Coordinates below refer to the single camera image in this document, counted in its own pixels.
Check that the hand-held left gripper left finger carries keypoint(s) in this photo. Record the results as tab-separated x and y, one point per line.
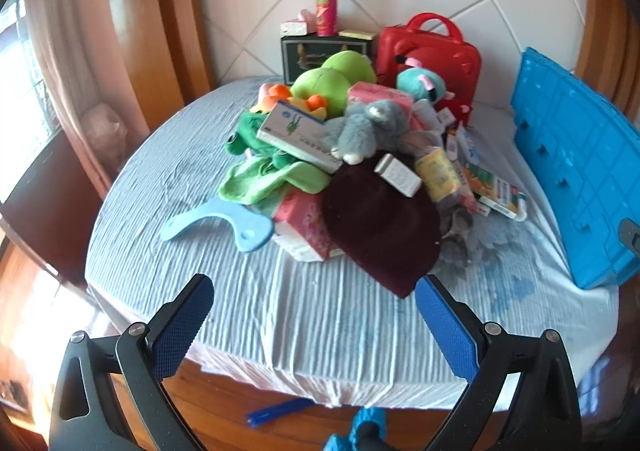
182	326

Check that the yellow snack packet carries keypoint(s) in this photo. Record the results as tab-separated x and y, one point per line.
437	173

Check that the teal plush toy pink bow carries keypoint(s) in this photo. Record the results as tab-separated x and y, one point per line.
417	83

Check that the light blue plastic hanger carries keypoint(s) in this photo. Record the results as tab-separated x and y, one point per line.
250	231

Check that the flat yellow box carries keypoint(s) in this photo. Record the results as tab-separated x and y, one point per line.
357	34

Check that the orange yellow plush toy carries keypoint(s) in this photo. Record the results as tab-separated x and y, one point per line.
280	91

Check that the blue plastic crate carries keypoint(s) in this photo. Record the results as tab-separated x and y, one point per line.
575	156

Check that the small pink tissue box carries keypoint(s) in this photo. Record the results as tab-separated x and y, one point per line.
295	26

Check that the grey plush rabbit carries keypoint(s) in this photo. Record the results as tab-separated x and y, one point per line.
370	131

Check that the white blue medicine box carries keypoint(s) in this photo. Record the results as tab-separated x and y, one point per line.
290	126

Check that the light green cloth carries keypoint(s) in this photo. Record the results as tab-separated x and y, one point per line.
260	181

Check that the red hard-shell suitcase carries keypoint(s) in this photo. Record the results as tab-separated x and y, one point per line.
440	56

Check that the green frog plush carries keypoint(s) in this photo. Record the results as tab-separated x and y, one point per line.
247	131

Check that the black gift box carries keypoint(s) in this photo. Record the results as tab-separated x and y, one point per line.
305	53

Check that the dark wooden cabinet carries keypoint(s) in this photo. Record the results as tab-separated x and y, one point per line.
45	211

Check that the pink yellow chips can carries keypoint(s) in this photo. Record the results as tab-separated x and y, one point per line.
326	6

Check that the red plush toy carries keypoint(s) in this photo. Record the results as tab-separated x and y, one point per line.
452	106

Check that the blue pen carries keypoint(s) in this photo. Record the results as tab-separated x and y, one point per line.
280	411

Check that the maroon knit hat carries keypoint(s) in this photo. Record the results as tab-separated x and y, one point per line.
380	226

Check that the large green plush toy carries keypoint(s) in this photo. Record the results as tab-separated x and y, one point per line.
320	83

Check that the pink flower tissue pack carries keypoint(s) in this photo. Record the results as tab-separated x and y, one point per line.
305	221

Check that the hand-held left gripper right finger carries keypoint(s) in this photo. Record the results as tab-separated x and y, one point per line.
445	326

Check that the wooden headboard frame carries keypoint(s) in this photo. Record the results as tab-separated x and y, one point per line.
185	6

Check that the small white grey box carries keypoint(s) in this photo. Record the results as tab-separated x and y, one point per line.
402	176

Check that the blue shoe cover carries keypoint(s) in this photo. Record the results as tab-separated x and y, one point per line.
365	418

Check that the pink curtain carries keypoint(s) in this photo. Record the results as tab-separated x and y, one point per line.
65	31

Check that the orange green medicine box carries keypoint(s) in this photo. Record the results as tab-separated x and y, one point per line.
495	191

